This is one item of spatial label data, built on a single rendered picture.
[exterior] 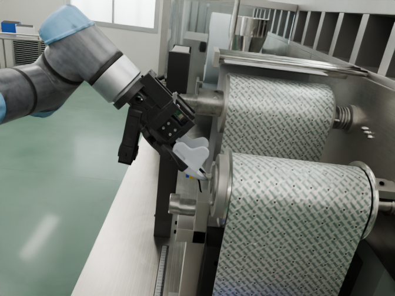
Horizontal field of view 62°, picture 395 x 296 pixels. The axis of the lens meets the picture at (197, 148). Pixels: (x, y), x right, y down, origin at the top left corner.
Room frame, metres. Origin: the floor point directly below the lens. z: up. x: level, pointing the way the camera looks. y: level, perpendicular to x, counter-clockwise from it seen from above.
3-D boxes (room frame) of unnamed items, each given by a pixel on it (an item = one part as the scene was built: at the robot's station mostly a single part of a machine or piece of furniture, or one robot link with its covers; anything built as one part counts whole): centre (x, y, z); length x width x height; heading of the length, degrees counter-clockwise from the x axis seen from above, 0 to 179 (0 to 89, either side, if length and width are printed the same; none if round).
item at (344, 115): (0.79, -0.33, 1.33); 0.07 x 0.07 x 0.07; 2
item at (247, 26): (1.25, -0.12, 1.50); 0.14 x 0.14 x 0.06
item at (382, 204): (0.54, -0.34, 1.25); 0.07 x 0.04 x 0.04; 92
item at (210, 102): (0.78, -0.01, 1.33); 0.06 x 0.06 x 0.06; 2
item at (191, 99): (0.77, 0.05, 1.33); 0.06 x 0.03 x 0.03; 92
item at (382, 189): (0.54, -0.35, 1.28); 0.06 x 0.05 x 0.02; 92
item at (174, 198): (0.56, 0.03, 1.18); 0.04 x 0.02 x 0.04; 2
